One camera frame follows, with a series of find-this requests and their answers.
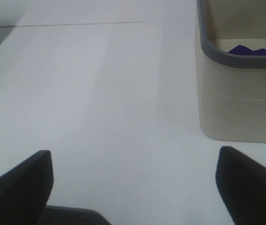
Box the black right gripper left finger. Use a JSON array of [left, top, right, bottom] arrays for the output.
[[0, 150, 53, 225]]

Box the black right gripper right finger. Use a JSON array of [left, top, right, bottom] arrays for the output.
[[215, 146, 266, 225]]

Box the purple towel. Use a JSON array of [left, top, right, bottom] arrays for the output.
[[228, 45, 266, 56]]

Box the beige bin with grey rim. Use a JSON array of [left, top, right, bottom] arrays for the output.
[[195, 0, 266, 143]]

